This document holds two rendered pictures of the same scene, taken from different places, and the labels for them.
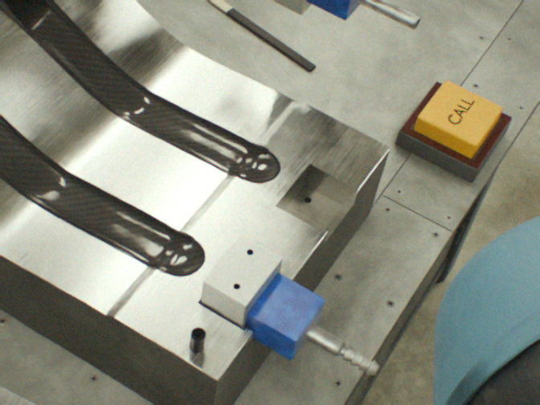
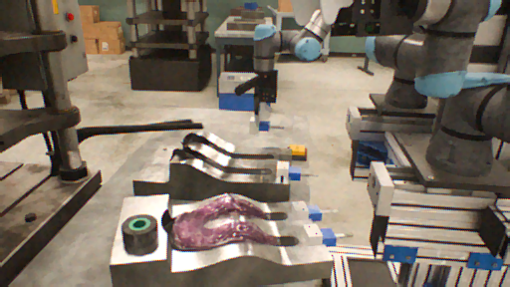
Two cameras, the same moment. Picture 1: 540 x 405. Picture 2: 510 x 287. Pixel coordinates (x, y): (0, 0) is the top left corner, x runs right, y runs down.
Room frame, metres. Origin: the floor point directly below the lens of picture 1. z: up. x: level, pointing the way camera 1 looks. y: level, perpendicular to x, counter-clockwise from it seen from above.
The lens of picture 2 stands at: (-0.58, 0.42, 1.47)
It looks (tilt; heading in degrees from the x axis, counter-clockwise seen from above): 25 degrees down; 343
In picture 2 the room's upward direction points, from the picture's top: 1 degrees clockwise
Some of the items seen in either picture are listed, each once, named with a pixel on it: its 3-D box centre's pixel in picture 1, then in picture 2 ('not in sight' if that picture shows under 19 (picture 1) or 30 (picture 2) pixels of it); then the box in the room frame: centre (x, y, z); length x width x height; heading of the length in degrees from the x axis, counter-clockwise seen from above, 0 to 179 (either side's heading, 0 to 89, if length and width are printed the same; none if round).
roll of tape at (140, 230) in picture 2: not in sight; (139, 229); (0.17, 0.45, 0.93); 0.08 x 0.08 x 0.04
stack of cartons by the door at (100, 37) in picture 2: not in sight; (99, 30); (7.29, 1.02, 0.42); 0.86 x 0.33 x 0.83; 71
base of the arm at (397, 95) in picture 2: not in sight; (407, 90); (0.56, -0.53, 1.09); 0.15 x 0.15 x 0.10
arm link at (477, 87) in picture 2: not in sight; (476, 100); (0.09, -0.34, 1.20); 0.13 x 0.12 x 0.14; 3
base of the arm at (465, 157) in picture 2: not in sight; (461, 144); (0.10, -0.34, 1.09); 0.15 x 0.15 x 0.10
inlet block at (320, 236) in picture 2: not in sight; (329, 236); (0.12, -0.01, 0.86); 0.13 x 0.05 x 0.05; 84
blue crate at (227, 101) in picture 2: not in sight; (245, 97); (3.63, -0.79, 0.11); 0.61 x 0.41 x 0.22; 71
